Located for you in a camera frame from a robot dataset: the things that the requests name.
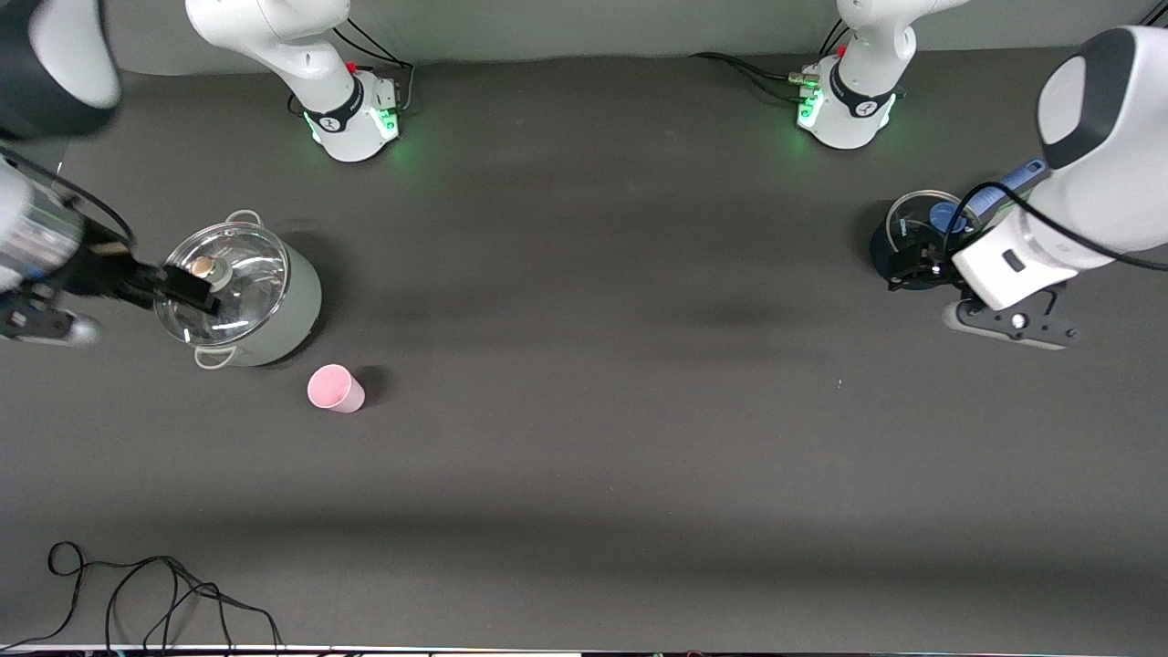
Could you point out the glass lid with tan knob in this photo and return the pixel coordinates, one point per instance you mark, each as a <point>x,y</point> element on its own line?
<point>246,283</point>

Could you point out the pink plastic cup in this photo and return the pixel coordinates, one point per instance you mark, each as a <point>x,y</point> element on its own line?
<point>333,388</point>

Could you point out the pale green cooking pot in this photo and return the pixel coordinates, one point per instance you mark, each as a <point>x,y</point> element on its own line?
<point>292,310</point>

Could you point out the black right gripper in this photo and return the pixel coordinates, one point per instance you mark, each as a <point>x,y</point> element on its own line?
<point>99,271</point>

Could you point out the dark blue saucepan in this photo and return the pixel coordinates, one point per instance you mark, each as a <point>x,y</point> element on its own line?
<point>881,251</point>

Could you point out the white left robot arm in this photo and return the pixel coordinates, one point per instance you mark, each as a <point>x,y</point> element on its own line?
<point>1113,164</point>

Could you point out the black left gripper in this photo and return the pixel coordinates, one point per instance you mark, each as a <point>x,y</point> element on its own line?
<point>923,258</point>

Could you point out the glass lid with blue knob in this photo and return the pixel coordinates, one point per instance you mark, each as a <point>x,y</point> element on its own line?
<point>912,214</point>

